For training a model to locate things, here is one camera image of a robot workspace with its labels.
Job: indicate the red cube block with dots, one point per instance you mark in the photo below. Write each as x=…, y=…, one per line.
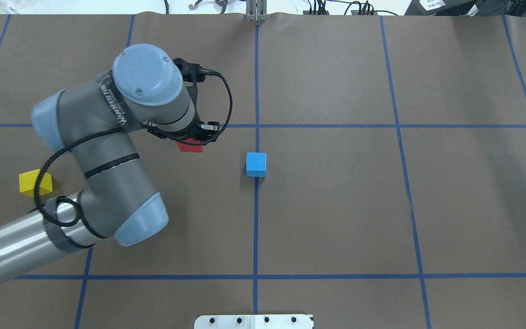
x=190, y=146

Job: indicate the blue cube block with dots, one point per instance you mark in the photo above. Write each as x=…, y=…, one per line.
x=256, y=164

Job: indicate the yellow cube block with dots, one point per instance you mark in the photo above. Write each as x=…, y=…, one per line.
x=27, y=183

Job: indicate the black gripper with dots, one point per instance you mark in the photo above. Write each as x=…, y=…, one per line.
x=209, y=127

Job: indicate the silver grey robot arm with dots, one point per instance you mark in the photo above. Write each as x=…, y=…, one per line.
x=145, y=89

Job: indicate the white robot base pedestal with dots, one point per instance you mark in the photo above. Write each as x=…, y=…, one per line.
x=255, y=321

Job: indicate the aluminium frame post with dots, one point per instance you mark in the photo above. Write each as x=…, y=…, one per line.
x=256, y=10

